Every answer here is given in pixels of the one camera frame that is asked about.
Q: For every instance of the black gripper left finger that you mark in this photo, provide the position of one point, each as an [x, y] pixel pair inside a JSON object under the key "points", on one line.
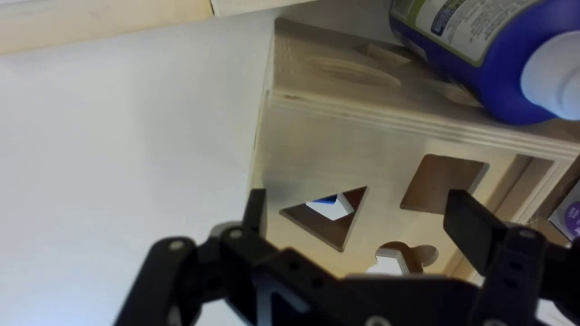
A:
{"points": [[182, 277]]}

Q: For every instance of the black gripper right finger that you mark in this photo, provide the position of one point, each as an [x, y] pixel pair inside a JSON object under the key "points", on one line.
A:
{"points": [[509, 259]]}

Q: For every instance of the wooden shape sorter box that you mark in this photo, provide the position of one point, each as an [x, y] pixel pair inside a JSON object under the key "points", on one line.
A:
{"points": [[364, 65]]}

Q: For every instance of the blue bottle with white cap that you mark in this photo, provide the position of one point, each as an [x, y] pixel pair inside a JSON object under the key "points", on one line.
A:
{"points": [[483, 54]]}

